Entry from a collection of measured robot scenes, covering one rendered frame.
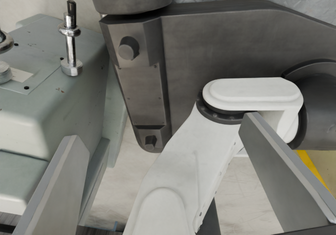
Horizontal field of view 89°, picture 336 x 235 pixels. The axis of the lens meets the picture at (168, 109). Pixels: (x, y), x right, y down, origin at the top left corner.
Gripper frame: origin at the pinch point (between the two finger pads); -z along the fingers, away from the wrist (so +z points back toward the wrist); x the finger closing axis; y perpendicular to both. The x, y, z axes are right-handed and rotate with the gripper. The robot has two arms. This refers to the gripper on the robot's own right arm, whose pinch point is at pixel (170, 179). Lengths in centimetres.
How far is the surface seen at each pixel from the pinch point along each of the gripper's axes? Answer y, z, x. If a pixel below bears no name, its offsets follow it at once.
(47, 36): 14, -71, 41
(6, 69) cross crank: 12, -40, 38
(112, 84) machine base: 47, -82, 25
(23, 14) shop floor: 14, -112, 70
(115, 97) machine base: 56, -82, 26
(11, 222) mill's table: 47, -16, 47
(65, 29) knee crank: 6, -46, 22
